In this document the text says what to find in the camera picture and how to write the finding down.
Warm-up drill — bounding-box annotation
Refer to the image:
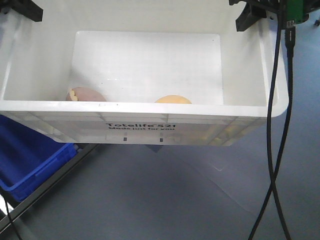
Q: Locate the blue plastic bin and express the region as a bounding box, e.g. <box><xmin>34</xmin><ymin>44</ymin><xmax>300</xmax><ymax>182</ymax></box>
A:
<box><xmin>0</xmin><ymin>115</ymin><xmax>77</xmax><ymax>202</ymax></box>

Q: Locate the green circuit board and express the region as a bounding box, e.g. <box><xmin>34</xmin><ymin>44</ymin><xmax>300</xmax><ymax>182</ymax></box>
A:
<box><xmin>284</xmin><ymin>0</ymin><xmax>309</xmax><ymax>29</ymax></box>

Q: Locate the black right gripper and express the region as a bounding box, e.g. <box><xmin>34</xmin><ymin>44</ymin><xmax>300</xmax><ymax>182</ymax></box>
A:
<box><xmin>227</xmin><ymin>0</ymin><xmax>320</xmax><ymax>33</ymax></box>

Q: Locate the yellow round plush toy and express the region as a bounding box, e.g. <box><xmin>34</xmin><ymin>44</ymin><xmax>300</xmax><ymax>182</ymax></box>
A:
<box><xmin>155</xmin><ymin>95</ymin><xmax>192</xmax><ymax>104</ymax></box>

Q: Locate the white plastic tote box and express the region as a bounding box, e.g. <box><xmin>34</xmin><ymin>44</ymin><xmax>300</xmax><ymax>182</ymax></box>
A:
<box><xmin>0</xmin><ymin>0</ymin><xmax>276</xmax><ymax>146</ymax></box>

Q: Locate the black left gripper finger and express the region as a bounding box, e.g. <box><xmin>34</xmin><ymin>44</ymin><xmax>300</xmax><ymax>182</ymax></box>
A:
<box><xmin>0</xmin><ymin>0</ymin><xmax>43</xmax><ymax>22</ymax></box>

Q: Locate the black cable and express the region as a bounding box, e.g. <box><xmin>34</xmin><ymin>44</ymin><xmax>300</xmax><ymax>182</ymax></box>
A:
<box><xmin>269</xmin><ymin>26</ymin><xmax>297</xmax><ymax>240</ymax></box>
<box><xmin>0</xmin><ymin>188</ymin><xmax>22</xmax><ymax>240</ymax></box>
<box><xmin>247</xmin><ymin>0</ymin><xmax>287</xmax><ymax>240</ymax></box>

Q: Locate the metal shelf frame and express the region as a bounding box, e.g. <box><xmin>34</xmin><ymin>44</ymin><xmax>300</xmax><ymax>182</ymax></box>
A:
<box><xmin>9</xmin><ymin>143</ymin><xmax>100</xmax><ymax>222</ymax></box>

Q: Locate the black cable right outer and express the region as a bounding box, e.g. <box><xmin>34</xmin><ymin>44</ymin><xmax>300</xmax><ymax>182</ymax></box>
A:
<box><xmin>269</xmin><ymin>26</ymin><xmax>297</xmax><ymax>240</ymax></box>

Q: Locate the black cable left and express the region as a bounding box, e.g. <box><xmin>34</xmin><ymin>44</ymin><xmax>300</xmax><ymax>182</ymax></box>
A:
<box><xmin>0</xmin><ymin>188</ymin><xmax>22</xmax><ymax>240</ymax></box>

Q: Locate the pink round plush toy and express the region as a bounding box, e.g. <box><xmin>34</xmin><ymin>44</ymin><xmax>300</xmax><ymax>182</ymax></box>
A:
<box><xmin>66</xmin><ymin>87</ymin><xmax>107</xmax><ymax>102</ymax></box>

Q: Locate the black cable right inner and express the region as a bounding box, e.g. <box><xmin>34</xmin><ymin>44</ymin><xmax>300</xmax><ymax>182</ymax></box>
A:
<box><xmin>247</xmin><ymin>0</ymin><xmax>287</xmax><ymax>240</ymax></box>

